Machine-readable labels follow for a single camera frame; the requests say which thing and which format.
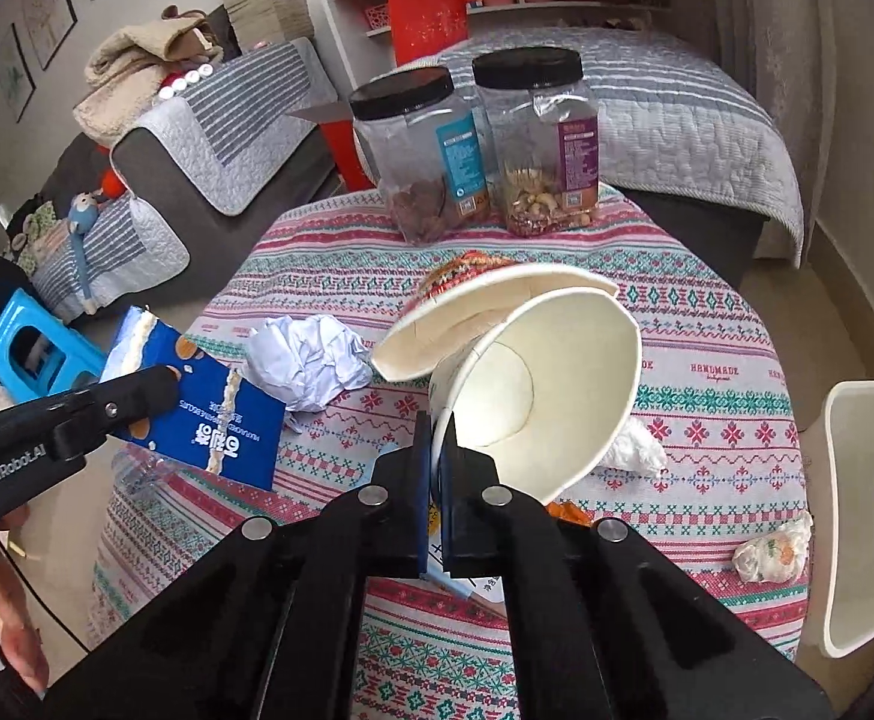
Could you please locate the patterned tablecloth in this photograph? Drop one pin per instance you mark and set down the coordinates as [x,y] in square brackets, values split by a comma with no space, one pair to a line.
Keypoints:
[706,405]

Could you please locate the white plastic bin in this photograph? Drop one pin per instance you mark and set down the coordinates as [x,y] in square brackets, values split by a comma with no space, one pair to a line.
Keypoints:
[864,510]

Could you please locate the flowered grey curtain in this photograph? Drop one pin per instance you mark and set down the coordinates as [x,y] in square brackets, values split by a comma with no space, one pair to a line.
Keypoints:
[774,52]

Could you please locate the plastic jar with teal label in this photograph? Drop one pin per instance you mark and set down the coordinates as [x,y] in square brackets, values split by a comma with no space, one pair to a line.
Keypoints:
[422,165]

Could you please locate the person's left hand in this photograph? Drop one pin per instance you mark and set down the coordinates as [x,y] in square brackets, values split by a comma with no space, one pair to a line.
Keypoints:
[17,615]

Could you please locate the patterned paper noodle bowl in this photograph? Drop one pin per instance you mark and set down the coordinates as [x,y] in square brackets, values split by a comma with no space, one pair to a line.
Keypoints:
[444,315]

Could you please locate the stack of books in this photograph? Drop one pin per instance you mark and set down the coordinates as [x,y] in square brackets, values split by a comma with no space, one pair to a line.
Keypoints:
[268,7]

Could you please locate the small red basket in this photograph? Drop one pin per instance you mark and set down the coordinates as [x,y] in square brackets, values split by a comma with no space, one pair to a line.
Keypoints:
[379,19]

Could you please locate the crumpled printed wrapper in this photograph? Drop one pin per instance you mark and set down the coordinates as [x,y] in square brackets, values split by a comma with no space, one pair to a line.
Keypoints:
[774,551]

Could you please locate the white headboard shelf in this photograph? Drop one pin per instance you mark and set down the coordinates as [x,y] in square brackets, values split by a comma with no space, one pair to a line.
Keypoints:
[347,7]

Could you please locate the blue wrapper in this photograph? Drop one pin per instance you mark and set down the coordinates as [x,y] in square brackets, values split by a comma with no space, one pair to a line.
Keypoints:
[212,420]

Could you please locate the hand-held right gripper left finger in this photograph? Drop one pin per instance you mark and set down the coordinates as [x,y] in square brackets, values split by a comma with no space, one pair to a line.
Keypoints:
[423,495]

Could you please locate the white paper cup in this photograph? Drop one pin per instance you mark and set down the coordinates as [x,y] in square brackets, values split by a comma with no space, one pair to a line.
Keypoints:
[557,382]

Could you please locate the beige blanket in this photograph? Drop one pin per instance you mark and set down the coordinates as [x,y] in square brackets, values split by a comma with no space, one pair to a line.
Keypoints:
[137,67]

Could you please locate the white printed leaflet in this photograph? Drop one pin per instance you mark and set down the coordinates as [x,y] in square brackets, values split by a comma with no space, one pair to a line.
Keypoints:
[474,589]

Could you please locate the sofa with grey quilted cover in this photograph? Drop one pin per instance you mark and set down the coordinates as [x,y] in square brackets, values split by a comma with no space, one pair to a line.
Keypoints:
[204,142]

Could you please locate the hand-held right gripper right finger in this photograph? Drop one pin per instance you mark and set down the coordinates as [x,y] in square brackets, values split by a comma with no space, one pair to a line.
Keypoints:
[446,510]

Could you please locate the crumpled white tissue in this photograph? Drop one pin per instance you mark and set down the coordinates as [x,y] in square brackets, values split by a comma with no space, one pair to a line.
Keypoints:
[635,450]

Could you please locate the red plastic box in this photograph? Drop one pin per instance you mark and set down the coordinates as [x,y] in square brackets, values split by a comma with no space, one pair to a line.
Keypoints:
[425,22]

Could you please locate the blue stuffed toy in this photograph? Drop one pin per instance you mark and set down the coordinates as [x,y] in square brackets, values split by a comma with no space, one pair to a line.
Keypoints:
[86,221]

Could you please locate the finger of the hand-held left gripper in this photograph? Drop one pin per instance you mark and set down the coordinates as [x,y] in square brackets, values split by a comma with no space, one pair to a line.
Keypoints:
[137,394]

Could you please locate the framed wall picture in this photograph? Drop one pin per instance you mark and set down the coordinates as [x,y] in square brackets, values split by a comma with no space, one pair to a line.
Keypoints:
[13,75]
[47,7]

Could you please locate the blue plastic stool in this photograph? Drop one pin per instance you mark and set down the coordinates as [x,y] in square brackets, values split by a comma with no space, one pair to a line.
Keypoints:
[39,349]

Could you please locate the dark bed base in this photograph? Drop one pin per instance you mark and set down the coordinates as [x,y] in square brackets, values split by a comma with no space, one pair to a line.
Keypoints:
[706,232]

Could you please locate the plastic jar with purple label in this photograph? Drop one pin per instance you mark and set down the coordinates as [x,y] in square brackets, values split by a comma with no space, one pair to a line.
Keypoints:
[542,157]

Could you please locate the grey striped bed quilt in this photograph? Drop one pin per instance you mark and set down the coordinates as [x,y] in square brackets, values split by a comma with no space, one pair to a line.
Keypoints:
[669,120]

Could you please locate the crumpled white paper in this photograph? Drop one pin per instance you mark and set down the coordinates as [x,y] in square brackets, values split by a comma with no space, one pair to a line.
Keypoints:
[305,360]

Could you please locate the orange wrapper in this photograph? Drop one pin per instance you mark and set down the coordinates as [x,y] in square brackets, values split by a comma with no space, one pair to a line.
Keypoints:
[572,512]

